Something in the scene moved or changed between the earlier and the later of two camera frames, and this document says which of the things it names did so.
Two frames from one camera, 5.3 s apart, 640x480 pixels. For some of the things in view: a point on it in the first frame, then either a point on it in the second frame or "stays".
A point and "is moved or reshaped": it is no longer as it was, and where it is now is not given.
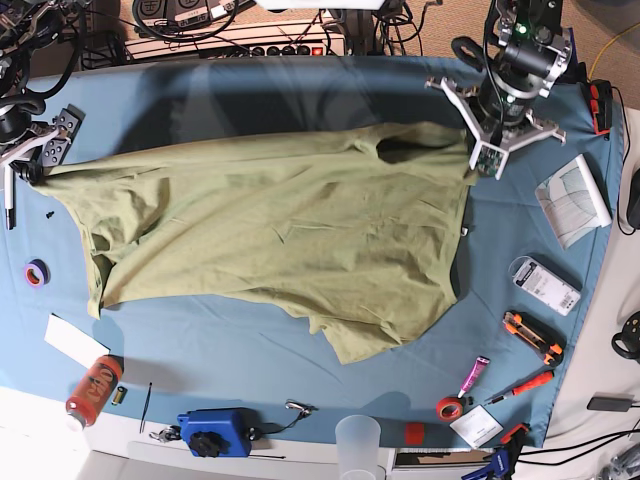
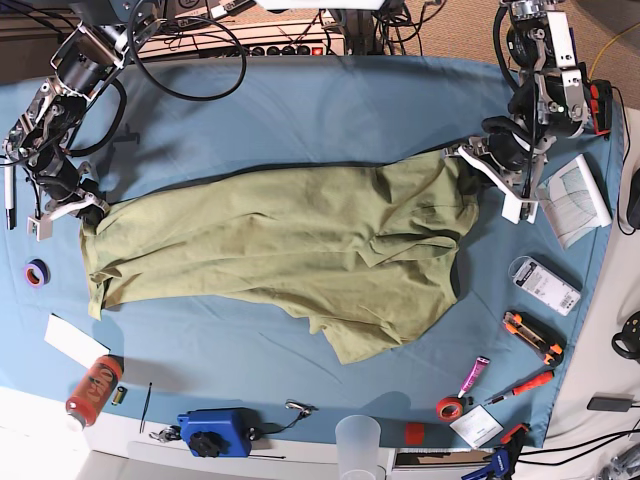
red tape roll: (449, 409) stays
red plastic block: (414, 433) stays
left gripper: (21, 149) to (90, 210)
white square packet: (477, 427) stays
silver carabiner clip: (305, 409) stays
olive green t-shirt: (359, 229) is moved or reshaped
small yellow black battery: (120, 395) stays
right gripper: (540, 132) to (481, 153)
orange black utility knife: (546, 344) stays
